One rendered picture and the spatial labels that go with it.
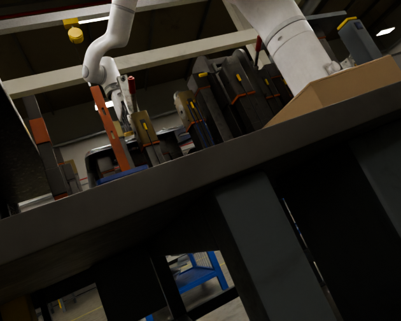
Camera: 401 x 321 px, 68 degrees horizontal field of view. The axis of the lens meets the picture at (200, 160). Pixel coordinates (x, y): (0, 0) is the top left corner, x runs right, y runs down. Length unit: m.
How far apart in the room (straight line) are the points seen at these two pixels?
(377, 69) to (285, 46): 0.22
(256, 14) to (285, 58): 0.14
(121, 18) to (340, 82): 0.85
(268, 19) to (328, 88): 0.27
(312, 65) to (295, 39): 0.08
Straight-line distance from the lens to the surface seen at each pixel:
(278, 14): 0.87
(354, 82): 0.76
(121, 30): 1.28
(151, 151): 0.99
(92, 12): 4.00
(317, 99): 0.68
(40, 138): 1.01
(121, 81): 1.12
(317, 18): 1.31
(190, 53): 5.28
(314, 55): 0.83
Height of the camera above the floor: 0.62
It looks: 12 degrees up
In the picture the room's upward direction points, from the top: 24 degrees counter-clockwise
